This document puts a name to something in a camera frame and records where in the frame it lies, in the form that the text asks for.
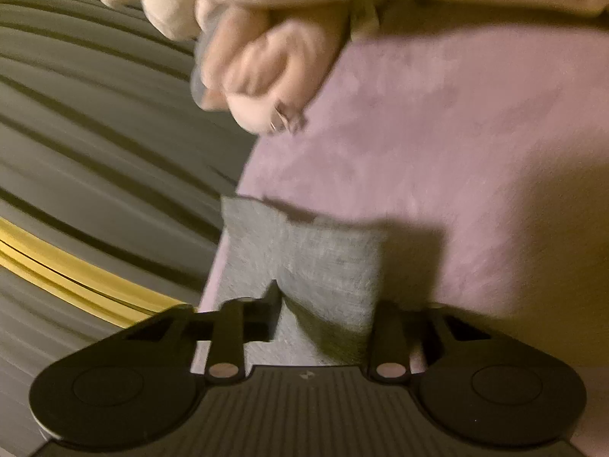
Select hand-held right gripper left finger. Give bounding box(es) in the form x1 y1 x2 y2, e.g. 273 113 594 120
124 278 281 385

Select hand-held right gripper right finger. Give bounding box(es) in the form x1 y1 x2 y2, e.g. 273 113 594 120
368 299 481 383

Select grey pants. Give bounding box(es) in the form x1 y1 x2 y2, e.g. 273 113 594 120
202 194 387 368

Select pink blanket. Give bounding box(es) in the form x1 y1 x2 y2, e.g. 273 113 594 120
190 24 609 372

